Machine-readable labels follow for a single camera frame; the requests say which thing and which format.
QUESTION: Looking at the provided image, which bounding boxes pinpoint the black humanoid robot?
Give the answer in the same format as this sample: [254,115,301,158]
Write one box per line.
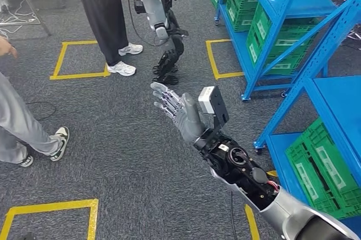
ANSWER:
[133,0,189,86]

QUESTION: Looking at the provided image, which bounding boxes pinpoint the green plastic crate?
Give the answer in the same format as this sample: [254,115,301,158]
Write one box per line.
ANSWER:
[285,117,361,220]

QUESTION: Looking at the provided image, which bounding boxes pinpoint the metal tripod frame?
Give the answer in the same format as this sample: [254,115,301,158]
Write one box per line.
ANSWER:
[0,0,69,38]

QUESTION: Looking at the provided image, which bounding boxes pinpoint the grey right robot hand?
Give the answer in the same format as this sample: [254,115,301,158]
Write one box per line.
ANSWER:
[150,82,208,144]

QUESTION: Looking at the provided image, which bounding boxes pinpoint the person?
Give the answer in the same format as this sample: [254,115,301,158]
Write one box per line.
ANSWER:
[68,0,144,77]
[0,37,70,168]

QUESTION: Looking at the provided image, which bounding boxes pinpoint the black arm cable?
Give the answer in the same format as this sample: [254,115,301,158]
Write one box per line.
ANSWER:
[230,192,236,240]

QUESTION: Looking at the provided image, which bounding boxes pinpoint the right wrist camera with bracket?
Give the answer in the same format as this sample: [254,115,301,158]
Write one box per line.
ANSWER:
[198,85,230,131]

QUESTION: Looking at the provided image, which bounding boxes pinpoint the black floor cable loop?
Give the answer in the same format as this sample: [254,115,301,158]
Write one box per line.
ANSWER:
[26,101,57,122]

